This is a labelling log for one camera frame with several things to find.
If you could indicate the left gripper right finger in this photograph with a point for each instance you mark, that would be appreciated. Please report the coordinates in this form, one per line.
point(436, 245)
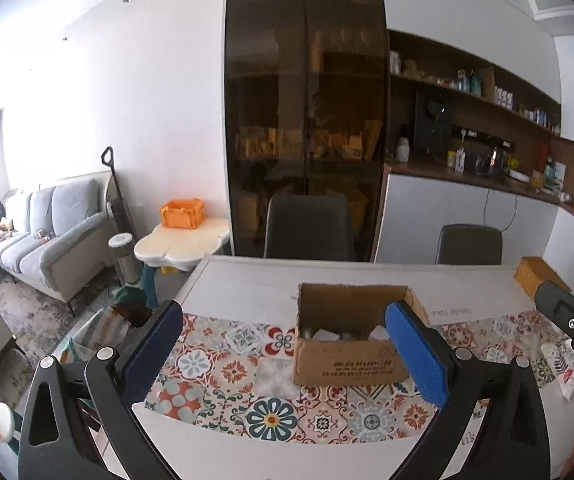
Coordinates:
point(424, 353)

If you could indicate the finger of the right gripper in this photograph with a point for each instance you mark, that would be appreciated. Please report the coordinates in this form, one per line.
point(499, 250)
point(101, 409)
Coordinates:
point(554, 302)

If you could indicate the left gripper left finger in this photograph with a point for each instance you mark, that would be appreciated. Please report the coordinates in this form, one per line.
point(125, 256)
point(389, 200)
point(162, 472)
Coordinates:
point(143, 353)

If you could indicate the white square power adapter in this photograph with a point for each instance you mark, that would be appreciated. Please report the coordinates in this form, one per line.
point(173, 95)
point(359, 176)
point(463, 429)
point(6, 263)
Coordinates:
point(379, 333)

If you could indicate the white patterned pouch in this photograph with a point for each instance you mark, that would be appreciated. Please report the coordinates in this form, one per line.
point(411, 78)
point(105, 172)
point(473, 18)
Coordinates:
point(559, 366)

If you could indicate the woven yellow tissue box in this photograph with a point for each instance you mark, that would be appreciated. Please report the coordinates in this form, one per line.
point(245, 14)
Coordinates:
point(532, 271)

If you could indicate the brown cardboard box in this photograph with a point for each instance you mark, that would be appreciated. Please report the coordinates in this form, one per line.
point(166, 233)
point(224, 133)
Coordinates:
point(348, 309)

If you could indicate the patterned floral table runner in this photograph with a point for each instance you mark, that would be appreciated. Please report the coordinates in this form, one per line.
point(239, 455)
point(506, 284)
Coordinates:
point(237, 378)

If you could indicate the dark chair right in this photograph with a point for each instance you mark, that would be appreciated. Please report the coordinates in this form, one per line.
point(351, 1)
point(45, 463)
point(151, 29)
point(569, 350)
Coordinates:
point(463, 244)

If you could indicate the dark chair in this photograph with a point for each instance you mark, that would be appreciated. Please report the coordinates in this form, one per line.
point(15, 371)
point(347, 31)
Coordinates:
point(316, 228)
point(463, 244)

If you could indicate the white rectangular charger hub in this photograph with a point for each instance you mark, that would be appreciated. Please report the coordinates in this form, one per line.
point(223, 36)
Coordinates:
point(328, 336)

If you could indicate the white cylindrical air purifier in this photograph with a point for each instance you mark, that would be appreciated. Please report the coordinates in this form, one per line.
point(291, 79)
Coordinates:
point(121, 247)

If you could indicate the cream cloud-shaped side table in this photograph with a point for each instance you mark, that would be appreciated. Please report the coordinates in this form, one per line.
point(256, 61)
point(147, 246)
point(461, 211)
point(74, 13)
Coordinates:
point(182, 249)

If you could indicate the grey sofa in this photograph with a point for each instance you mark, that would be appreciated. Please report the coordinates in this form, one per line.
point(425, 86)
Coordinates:
point(59, 236)

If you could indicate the black upright vacuum cleaner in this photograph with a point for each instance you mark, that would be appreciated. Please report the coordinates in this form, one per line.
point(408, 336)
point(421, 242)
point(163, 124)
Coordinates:
point(116, 204)

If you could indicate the orange plastic crate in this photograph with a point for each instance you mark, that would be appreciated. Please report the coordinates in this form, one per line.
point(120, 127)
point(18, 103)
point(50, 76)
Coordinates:
point(183, 214)

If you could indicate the white lower cabinet counter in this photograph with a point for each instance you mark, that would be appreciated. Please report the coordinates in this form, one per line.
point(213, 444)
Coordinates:
point(419, 199)

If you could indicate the dark chair left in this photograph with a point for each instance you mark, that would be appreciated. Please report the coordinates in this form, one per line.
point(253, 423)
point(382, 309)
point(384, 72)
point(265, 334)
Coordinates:
point(316, 228)

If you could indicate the dark glass display cabinet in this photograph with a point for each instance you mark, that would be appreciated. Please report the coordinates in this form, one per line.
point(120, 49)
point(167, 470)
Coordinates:
point(306, 84)

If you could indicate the wooden wall shelf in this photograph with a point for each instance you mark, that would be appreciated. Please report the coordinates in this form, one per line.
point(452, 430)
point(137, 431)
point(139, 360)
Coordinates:
point(444, 97)

